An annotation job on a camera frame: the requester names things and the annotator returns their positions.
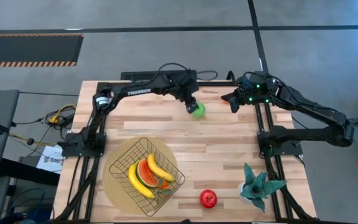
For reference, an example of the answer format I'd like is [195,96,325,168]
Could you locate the black bar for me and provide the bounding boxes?
[0,157,61,187]

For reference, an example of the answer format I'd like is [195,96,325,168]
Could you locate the round wooden board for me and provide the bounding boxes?
[101,139,180,215]

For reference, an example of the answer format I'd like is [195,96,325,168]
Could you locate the black hazard-striped floor mat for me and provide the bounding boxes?
[0,33,85,68]

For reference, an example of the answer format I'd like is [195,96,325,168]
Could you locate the red apple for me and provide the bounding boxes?
[199,189,218,209]

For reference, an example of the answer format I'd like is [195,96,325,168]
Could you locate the green apple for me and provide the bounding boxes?
[192,102,207,119]

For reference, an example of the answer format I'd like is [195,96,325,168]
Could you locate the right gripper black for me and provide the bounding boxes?
[221,81,273,113]

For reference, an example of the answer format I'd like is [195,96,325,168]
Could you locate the yellow cable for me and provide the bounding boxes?
[9,104,77,147]

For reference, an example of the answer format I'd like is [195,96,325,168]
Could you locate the teal potted plant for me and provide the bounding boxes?
[239,162,288,214]

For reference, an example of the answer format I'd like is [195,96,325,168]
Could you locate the watermelon slice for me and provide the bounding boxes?
[135,158,160,189]

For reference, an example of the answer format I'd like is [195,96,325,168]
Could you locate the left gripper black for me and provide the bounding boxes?
[178,88,199,114]

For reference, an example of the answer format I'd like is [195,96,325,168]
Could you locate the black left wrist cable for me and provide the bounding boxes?
[154,63,219,82]

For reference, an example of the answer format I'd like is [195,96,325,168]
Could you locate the black aluminium table frame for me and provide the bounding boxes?
[54,81,319,223]

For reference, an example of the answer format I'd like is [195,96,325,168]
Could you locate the black perforated floor panel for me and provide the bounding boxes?
[120,69,198,81]

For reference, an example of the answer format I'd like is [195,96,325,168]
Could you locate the yellow banana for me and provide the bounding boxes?
[147,152,176,183]
[127,161,155,199]

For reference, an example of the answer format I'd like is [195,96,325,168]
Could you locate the gold wire basket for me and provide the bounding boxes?
[108,137,186,218]

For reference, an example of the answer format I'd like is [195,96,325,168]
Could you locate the white printed paper sheet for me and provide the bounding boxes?
[36,144,64,174]

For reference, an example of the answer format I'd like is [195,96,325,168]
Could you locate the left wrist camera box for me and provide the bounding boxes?
[178,70,198,90]

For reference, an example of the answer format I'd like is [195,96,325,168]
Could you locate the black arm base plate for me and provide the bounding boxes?
[61,133,107,157]
[257,130,303,156]

